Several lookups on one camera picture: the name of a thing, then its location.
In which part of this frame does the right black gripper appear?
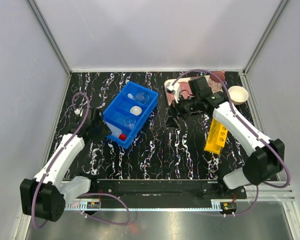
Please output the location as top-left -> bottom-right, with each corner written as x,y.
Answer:
164,90 -> 200,129

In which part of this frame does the white wash bottle red cap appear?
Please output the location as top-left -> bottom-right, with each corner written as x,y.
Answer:
106,122 -> 127,141

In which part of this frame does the small glass beaker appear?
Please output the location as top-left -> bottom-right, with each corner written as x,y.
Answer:
124,116 -> 137,130

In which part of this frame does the small white dish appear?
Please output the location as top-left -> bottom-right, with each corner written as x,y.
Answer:
129,105 -> 143,116

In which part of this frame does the glass flask with stopper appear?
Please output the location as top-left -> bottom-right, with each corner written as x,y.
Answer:
127,91 -> 150,105

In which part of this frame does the blue compartment bin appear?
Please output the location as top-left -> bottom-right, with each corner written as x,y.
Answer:
103,81 -> 159,149

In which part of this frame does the yellow test tube rack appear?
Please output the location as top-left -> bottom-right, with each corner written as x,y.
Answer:
204,118 -> 228,155

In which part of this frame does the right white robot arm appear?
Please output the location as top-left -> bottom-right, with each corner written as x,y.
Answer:
164,76 -> 286,199

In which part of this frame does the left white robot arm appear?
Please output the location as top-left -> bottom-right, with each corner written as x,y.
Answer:
19,107 -> 111,222

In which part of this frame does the strawberry print tray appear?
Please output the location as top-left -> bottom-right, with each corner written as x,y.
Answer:
164,75 -> 223,105

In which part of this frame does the pink polka dot plate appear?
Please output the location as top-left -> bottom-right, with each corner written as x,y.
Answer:
177,81 -> 193,99

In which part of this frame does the pink ghost print mug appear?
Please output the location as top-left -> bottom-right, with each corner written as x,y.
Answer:
207,70 -> 225,93

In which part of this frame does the white ceramic bowl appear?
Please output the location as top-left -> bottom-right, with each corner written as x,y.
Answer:
228,86 -> 249,106

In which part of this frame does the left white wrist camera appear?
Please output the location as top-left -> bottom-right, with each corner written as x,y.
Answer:
74,109 -> 81,115

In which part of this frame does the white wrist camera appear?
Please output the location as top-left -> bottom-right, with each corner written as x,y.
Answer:
74,109 -> 81,115
165,82 -> 181,105

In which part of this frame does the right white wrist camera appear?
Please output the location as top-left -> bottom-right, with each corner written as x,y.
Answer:
165,82 -> 181,105

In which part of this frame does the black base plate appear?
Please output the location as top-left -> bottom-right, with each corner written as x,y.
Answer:
73,179 -> 247,211

